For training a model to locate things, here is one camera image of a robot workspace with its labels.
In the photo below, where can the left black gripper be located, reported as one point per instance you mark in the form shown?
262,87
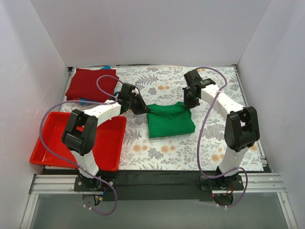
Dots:
137,105

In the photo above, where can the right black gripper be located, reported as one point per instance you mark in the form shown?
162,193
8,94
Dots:
190,98

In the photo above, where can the green t shirt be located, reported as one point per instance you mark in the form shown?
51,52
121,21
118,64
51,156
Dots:
169,120

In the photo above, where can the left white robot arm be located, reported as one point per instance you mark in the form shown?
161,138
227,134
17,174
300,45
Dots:
79,135

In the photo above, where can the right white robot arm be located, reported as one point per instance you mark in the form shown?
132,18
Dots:
240,133

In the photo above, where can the red plastic tray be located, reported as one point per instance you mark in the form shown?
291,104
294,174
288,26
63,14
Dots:
106,151

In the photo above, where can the folded blue t shirt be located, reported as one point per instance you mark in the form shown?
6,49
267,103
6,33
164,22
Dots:
106,67

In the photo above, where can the folded dark red t shirt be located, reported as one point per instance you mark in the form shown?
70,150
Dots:
74,85

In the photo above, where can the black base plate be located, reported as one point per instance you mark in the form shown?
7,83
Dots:
157,185

